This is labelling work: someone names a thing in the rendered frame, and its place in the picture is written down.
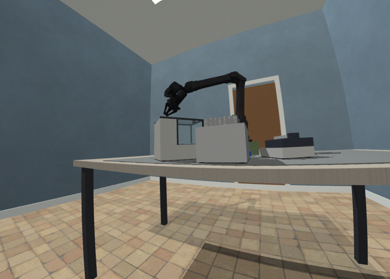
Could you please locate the grey bench mat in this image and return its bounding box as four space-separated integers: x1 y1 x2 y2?
106 150 390 166

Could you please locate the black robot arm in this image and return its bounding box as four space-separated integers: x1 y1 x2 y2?
164 71 248 128

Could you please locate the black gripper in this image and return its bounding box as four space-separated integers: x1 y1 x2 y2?
163 99 182 116

